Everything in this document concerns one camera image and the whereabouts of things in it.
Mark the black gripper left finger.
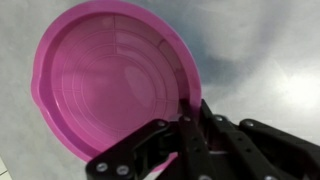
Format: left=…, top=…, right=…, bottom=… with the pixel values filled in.
left=85, top=99, right=218, bottom=180

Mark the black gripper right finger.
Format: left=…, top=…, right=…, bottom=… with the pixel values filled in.
left=199, top=99, right=320, bottom=180

